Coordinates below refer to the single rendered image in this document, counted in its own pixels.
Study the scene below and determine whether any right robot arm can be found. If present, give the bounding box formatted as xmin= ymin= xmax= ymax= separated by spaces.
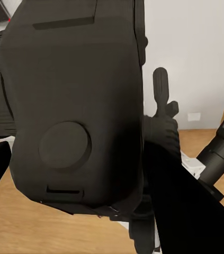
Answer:
xmin=180 ymin=118 xmax=224 ymax=201

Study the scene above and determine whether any digital camera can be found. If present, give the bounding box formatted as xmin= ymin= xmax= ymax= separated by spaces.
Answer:
xmin=0 ymin=0 xmax=148 ymax=216

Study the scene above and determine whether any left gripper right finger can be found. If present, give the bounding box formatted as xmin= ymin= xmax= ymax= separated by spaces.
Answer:
xmin=144 ymin=141 xmax=224 ymax=254

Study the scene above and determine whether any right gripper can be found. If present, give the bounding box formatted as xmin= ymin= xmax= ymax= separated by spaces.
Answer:
xmin=196 ymin=146 xmax=224 ymax=201

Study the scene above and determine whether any camera tripod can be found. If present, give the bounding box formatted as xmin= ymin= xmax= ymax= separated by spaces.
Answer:
xmin=97 ymin=67 xmax=182 ymax=254

